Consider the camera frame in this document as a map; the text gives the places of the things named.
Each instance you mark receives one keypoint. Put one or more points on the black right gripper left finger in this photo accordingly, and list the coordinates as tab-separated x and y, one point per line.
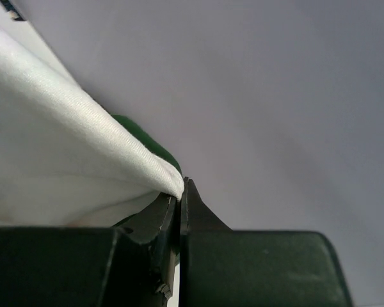
129	264

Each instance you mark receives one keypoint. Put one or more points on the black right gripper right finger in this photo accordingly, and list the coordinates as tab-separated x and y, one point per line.
224	267

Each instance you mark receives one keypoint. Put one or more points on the white green-sleeved t-shirt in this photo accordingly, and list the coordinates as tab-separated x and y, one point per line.
64	160

